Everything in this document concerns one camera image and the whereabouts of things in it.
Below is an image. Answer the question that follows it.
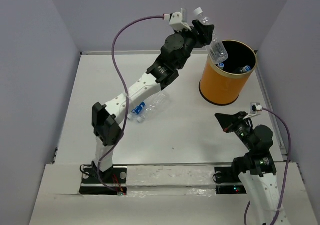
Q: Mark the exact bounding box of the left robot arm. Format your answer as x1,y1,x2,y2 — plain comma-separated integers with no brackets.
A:
91,20,215,183

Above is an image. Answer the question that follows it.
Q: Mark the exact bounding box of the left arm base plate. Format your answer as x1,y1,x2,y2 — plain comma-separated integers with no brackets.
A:
79,164,128,196

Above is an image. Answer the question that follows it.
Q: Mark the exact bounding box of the metal rail front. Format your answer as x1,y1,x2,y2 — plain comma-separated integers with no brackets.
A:
113,162,232,167

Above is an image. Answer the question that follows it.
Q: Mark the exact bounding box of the metal rail back edge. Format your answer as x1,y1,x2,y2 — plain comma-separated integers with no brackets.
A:
80,50,207,56

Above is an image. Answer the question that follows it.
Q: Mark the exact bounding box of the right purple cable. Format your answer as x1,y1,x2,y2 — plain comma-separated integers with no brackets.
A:
244,107,292,225

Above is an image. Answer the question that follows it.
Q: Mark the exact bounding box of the purple cable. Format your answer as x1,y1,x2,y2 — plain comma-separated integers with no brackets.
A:
244,107,292,225
96,14,167,191

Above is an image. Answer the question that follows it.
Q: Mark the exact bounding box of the orange cylindrical bin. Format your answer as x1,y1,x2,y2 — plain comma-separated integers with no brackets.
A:
199,40,258,106

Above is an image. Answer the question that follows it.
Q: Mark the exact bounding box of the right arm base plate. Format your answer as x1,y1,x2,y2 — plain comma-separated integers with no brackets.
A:
212,166,247,195

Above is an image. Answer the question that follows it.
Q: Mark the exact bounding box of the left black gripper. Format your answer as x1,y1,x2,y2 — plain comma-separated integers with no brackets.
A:
173,20,214,71

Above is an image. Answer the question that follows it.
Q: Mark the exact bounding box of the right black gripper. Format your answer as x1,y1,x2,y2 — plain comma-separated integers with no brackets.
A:
213,110,255,151

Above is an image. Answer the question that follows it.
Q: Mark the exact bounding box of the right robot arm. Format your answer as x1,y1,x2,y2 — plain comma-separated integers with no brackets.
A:
212,111,290,225

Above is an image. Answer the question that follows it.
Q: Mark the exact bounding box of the clear bottle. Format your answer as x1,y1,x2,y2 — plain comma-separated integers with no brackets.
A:
217,63,225,70
232,65,251,75
193,7,229,65
136,91,171,123

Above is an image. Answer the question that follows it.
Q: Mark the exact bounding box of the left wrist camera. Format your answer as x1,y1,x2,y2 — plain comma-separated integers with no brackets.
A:
163,8,192,33

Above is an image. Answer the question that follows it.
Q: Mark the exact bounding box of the blue label plastic bottle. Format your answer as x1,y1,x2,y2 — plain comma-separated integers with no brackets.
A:
127,101,146,121

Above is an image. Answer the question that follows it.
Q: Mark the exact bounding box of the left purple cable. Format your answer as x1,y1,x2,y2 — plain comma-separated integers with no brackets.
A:
96,14,167,191

